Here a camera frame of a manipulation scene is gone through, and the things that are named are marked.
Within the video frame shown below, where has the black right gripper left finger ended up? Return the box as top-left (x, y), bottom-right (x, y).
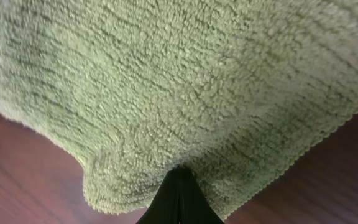
top-left (137, 170), bottom-right (179, 224)

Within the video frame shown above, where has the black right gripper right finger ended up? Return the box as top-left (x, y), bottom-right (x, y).
top-left (178, 168), bottom-right (224, 224)

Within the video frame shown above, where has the light green microfiber cloth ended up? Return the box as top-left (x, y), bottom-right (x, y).
top-left (0, 0), bottom-right (358, 218)

